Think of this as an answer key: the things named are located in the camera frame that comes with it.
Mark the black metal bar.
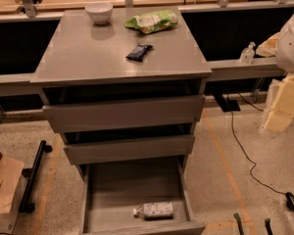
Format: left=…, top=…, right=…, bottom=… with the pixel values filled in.
left=19, top=140, right=53, bottom=212

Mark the black floor cable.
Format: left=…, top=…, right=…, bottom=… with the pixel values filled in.
left=230, top=91, right=294, bottom=198

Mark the green chip bag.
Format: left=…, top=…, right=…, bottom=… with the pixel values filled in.
left=123, top=10, right=178, bottom=34

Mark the grey middle drawer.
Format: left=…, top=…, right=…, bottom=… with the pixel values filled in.
left=65, top=134, right=195, bottom=165

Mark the clear sanitizer bottle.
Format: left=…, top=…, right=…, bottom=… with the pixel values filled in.
left=239, top=42, right=256, bottom=64

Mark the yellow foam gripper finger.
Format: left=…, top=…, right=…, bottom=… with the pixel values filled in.
left=264, top=74, right=294, bottom=133

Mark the black handled tool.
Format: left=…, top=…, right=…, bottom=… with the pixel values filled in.
left=265, top=218, right=273, bottom=235

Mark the grey top drawer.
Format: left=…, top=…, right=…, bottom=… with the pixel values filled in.
left=43, top=95, right=204, bottom=133

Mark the grey bottom drawer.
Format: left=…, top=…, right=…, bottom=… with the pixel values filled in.
left=79, top=159, right=205, bottom=235

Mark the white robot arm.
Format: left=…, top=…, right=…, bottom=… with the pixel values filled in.
left=263, top=14, right=294, bottom=133

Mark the clear plastic water bottle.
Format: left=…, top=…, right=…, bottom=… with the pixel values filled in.
left=132, top=202, right=173, bottom=219

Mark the brown cardboard box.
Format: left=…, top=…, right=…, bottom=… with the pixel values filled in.
left=0, top=152, right=25, bottom=235

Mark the green handled tool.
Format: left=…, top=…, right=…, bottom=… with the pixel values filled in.
left=233, top=212, right=244, bottom=235

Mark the grey drawer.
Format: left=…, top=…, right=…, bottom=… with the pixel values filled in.
left=79, top=159, right=205, bottom=235
left=43, top=95, right=204, bottom=133
left=65, top=134, right=195, bottom=165

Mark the white ceramic bowl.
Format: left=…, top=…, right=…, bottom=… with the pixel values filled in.
left=85, top=2, right=113, bottom=24

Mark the dark blue snack packet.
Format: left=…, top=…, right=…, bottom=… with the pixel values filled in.
left=126, top=44, right=153, bottom=62

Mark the grey drawer cabinet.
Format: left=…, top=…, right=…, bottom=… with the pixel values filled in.
left=29, top=6, right=213, bottom=235

